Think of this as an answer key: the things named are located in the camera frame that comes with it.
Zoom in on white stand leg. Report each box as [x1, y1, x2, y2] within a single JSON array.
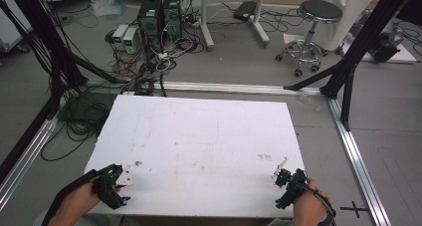
[[250, 0, 272, 49], [198, 0, 215, 51]]

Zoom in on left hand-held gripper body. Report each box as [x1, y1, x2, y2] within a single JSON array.
[[93, 163, 133, 210]]

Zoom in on black braced frame post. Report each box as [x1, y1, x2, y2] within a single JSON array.
[[283, 0, 421, 132]]

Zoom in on black frame post with cables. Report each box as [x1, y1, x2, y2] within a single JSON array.
[[0, 0, 125, 120]]

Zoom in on tangle of computer cables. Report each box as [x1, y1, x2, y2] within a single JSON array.
[[105, 16, 204, 98]]

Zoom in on white floor board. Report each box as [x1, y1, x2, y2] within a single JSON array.
[[342, 36, 418, 65]]

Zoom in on black cable bundle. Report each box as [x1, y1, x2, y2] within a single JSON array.
[[40, 86, 116, 162]]

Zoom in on black device on board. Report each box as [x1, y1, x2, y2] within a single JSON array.
[[368, 31, 403, 64]]

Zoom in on slim black computer tower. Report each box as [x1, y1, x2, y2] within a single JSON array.
[[162, 0, 183, 41]]

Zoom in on clear plastic bag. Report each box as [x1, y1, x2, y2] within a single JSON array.
[[89, 0, 127, 19]]

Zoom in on white power supply unit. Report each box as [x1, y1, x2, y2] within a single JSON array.
[[122, 27, 139, 55], [111, 24, 129, 50]]

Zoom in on black tape cross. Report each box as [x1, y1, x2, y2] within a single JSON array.
[[339, 200, 369, 219]]

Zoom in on loose black floor cables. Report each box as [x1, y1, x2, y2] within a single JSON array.
[[212, 1, 305, 35]]

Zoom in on white cloth cover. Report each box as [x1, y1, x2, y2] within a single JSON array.
[[313, 0, 374, 51]]

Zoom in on flat black box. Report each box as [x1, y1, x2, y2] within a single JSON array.
[[233, 0, 258, 22]]

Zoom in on person's left hand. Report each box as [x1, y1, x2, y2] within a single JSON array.
[[49, 182, 101, 226]]

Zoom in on large black computer tower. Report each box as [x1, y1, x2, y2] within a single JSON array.
[[137, 0, 164, 53]]

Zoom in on black round stool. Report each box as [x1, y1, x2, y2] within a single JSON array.
[[275, 0, 343, 79]]

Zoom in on aluminium floor rail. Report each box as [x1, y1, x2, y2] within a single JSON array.
[[326, 98, 393, 226], [0, 117, 60, 211], [86, 80, 322, 97]]

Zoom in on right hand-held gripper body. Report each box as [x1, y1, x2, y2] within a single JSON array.
[[271, 157, 310, 210]]

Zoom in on white panel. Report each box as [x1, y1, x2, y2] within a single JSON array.
[[0, 6, 33, 52]]

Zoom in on person's right hand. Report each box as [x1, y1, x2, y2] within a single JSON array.
[[293, 179, 332, 226]]

